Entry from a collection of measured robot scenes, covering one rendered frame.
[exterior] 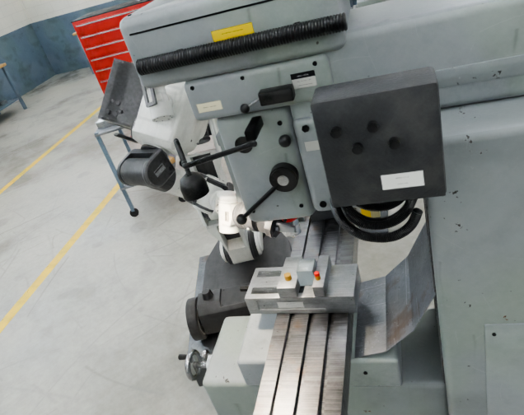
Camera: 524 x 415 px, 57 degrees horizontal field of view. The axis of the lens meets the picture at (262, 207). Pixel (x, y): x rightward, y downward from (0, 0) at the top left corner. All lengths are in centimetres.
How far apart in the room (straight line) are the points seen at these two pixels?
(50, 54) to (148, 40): 1171
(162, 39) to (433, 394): 124
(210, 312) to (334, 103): 157
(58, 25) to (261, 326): 1120
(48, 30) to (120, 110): 1104
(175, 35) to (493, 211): 75
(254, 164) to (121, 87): 61
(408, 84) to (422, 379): 102
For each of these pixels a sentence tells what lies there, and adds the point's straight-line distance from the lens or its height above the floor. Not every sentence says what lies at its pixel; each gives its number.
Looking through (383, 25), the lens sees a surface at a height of 176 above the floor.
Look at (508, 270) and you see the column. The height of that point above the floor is 122.
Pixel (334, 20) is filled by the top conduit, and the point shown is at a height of 180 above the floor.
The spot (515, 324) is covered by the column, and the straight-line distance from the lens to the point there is 132.
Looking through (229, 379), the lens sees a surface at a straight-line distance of 174.
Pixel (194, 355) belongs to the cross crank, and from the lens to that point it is 199.
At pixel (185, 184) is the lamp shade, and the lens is 127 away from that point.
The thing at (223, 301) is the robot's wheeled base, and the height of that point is 59.
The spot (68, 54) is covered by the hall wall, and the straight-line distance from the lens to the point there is 1255.
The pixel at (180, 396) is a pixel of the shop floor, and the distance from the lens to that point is 278.
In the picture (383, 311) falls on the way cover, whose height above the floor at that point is 87.
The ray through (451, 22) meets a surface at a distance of 105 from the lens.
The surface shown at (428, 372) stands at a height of 73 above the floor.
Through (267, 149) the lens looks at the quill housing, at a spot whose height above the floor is 153.
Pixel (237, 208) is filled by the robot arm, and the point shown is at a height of 128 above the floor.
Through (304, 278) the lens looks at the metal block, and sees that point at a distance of 152.
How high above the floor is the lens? 201
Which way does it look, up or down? 30 degrees down
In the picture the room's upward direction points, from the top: 17 degrees counter-clockwise
